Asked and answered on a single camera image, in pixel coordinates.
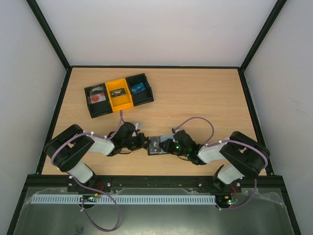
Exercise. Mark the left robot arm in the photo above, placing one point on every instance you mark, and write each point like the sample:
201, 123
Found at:
68, 148

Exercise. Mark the grey vip card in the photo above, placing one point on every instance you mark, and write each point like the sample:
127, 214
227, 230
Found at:
154, 145

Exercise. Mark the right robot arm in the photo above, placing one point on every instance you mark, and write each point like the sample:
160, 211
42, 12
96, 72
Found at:
245, 156

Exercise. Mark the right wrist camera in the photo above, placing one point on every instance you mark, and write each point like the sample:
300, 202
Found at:
175, 130

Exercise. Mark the red white card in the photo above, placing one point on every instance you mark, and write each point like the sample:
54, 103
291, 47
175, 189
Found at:
97, 94

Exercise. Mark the dark picture card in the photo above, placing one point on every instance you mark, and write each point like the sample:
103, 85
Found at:
117, 92

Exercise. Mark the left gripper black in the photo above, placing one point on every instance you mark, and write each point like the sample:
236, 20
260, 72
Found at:
141, 143

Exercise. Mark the black card holder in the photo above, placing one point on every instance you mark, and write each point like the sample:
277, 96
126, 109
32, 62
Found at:
162, 139

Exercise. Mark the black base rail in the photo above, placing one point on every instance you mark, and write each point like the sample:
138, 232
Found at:
202, 184

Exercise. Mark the light blue cable duct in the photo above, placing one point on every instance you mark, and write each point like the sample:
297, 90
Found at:
125, 199

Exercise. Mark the yellow bin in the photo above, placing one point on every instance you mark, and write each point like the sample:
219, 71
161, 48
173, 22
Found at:
121, 102

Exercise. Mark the black bin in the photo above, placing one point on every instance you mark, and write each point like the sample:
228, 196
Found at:
143, 97
98, 109

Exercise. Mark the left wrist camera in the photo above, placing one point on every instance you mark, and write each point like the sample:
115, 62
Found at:
137, 127

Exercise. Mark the blue card in bin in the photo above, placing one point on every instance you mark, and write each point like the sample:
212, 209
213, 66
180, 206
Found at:
135, 89

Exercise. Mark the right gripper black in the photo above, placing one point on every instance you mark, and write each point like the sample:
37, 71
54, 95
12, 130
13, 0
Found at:
171, 143

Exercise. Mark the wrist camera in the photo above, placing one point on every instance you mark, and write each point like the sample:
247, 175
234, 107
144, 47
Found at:
175, 130
137, 127

